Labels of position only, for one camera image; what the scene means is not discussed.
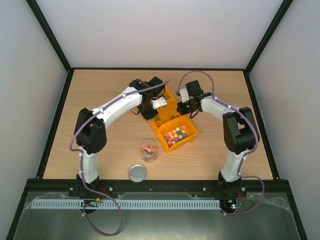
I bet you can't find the yellow bin with lollipops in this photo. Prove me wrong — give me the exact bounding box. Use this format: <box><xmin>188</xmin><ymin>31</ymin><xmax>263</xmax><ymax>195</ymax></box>
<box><xmin>162</xmin><ymin>87</ymin><xmax>176</xmax><ymax>106</ymax></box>

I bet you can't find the yellow bin with star candies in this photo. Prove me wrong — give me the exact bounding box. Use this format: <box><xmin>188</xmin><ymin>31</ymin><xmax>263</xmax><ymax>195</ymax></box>
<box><xmin>153</xmin><ymin>116</ymin><xmax>199</xmax><ymax>153</ymax></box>

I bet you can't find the clear glass jar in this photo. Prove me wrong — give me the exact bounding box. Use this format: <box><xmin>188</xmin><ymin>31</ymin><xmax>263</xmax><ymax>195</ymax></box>
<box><xmin>139</xmin><ymin>139</ymin><xmax>158</xmax><ymax>163</ymax></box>

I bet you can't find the round metal jar lid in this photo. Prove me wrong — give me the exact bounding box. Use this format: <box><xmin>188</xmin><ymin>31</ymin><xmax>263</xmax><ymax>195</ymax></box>
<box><xmin>128</xmin><ymin>164</ymin><xmax>148</xmax><ymax>183</ymax></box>

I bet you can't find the yellow bin with popsicle candies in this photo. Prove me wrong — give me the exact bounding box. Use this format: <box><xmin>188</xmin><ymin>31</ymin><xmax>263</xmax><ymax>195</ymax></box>
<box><xmin>149</xmin><ymin>99</ymin><xmax>181</xmax><ymax>133</ymax></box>

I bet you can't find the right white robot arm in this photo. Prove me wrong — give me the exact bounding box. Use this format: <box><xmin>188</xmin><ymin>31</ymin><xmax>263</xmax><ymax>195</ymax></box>
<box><xmin>176</xmin><ymin>80</ymin><xmax>260</xmax><ymax>196</ymax></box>

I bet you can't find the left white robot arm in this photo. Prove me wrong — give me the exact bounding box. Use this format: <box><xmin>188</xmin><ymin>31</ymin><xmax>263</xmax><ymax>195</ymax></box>
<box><xmin>69</xmin><ymin>76</ymin><xmax>169</xmax><ymax>194</ymax></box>

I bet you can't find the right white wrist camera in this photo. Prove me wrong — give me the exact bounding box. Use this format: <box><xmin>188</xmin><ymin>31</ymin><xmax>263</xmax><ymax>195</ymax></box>
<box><xmin>176</xmin><ymin>88</ymin><xmax>190</xmax><ymax>104</ymax></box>

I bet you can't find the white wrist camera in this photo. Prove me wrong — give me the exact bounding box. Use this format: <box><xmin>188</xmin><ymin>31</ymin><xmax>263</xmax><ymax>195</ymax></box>
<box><xmin>176</xmin><ymin>88</ymin><xmax>190</xmax><ymax>104</ymax></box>
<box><xmin>151</xmin><ymin>97</ymin><xmax>168</xmax><ymax>109</ymax></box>

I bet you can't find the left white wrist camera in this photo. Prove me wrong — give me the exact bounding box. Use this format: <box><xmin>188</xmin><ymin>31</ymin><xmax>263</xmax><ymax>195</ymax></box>
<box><xmin>151</xmin><ymin>97</ymin><xmax>168</xmax><ymax>109</ymax></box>

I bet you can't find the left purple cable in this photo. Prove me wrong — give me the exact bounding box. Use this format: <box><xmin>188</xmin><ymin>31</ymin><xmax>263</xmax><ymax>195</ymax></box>
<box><xmin>68</xmin><ymin>79</ymin><xmax>171</xmax><ymax>236</ymax></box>

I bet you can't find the black aluminium frame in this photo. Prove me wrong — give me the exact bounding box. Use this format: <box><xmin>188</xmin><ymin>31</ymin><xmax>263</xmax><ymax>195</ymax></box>
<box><xmin>6</xmin><ymin>0</ymin><xmax>307</xmax><ymax>240</ymax></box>

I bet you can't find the grey slotted cable duct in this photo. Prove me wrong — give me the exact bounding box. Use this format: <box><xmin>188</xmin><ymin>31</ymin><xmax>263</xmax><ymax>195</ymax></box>
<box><xmin>30</xmin><ymin>199</ymin><xmax>221</xmax><ymax>210</ymax></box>

